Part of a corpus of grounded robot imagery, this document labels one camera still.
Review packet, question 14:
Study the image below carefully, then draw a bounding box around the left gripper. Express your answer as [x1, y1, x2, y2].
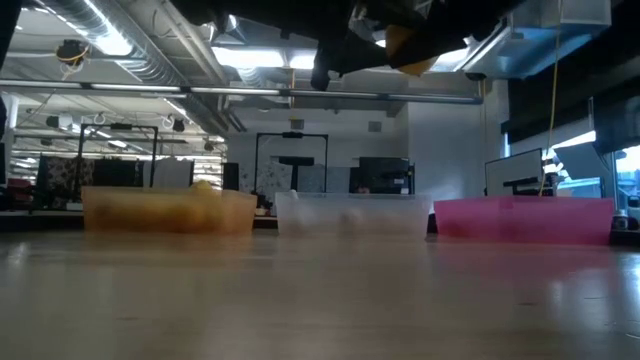
[309, 19, 391, 93]

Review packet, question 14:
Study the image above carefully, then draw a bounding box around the black machine cabinet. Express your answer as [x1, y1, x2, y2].
[348, 156, 416, 196]

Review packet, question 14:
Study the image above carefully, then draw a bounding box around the yellow lemon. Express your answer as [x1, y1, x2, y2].
[383, 24, 441, 78]
[188, 179, 217, 201]

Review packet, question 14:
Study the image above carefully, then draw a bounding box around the small grey white device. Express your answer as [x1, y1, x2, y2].
[612, 208, 632, 232]

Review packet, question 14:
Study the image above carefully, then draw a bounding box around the black frame rig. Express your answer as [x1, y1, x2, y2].
[253, 131, 330, 196]
[76, 123, 160, 194]

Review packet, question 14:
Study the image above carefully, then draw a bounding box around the ceiling light panel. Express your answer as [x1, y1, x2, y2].
[288, 52, 318, 71]
[211, 45, 286, 70]

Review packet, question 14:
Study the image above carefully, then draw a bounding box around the pink plastic bin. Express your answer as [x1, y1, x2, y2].
[433, 195, 616, 247]

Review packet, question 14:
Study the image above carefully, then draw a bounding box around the clear plastic bin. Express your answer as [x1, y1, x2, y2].
[275, 192, 432, 237]

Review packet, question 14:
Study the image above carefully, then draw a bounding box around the yellow black ceiling reel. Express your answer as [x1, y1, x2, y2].
[54, 38, 92, 69]

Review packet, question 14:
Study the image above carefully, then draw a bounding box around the large silver spiral duct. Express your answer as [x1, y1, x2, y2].
[37, 0, 191, 89]

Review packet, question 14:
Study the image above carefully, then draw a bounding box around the black speaker box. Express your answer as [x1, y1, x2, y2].
[222, 161, 241, 194]

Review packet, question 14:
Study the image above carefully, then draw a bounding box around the orange translucent bin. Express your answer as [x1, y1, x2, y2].
[81, 186, 259, 236]

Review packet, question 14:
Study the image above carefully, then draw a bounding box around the white board with black frame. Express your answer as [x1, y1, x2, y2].
[483, 147, 545, 198]

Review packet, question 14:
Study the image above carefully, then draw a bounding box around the yellow hanging cable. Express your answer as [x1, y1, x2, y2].
[537, 0, 564, 197]

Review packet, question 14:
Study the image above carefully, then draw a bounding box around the long horizontal metal pipe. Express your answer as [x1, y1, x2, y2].
[0, 78, 484, 105]

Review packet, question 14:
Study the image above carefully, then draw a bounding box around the white panel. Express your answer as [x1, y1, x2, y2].
[142, 157, 195, 191]

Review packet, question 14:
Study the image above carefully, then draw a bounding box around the dark window blind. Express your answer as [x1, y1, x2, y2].
[591, 79, 640, 156]

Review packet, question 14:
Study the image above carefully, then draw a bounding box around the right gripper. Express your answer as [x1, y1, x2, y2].
[389, 0, 524, 70]

